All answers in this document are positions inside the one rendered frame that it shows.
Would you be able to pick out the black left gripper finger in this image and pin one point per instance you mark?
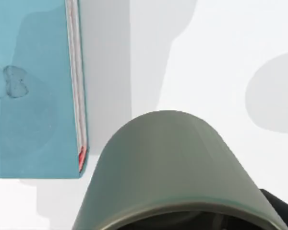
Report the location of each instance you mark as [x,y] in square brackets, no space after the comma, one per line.
[282,207]

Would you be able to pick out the grey-green cup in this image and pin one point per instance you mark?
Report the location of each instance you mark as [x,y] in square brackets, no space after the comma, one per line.
[168,163]

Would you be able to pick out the light blue book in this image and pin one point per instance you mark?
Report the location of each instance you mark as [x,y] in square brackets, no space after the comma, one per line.
[36,95]

